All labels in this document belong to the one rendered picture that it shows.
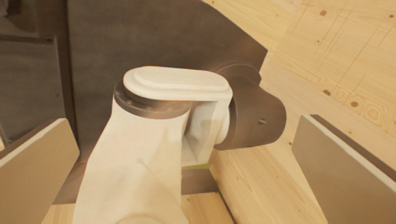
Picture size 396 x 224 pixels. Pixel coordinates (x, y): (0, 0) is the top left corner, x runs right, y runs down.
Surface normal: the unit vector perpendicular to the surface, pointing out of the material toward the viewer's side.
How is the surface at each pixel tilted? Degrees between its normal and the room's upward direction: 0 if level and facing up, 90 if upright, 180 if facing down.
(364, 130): 90
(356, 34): 90
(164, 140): 90
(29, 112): 0
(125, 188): 115
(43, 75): 0
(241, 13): 0
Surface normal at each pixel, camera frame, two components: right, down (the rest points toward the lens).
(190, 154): 0.23, -0.83
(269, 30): 0.36, 0.56
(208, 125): -0.90, 0.01
